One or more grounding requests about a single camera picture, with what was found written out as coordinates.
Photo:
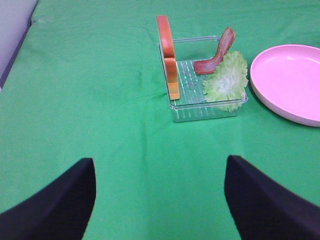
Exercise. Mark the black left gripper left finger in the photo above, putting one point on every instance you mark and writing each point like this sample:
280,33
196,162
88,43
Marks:
60,211

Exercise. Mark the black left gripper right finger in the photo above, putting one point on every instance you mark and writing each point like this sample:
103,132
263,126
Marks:
262,209

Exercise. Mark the green lettuce leaf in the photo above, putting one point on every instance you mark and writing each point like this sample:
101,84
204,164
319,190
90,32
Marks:
228,81

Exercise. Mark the bacon strip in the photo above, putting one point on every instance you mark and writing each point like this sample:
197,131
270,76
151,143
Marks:
206,67

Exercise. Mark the bread slice with brown crust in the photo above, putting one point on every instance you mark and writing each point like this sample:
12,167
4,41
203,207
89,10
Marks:
168,55

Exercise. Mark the clear plastic tray left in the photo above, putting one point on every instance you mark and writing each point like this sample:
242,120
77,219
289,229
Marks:
192,105

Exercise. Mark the green tablecloth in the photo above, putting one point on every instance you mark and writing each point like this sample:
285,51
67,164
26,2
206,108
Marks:
88,82

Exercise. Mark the pink round plate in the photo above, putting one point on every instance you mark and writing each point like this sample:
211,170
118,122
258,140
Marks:
286,79

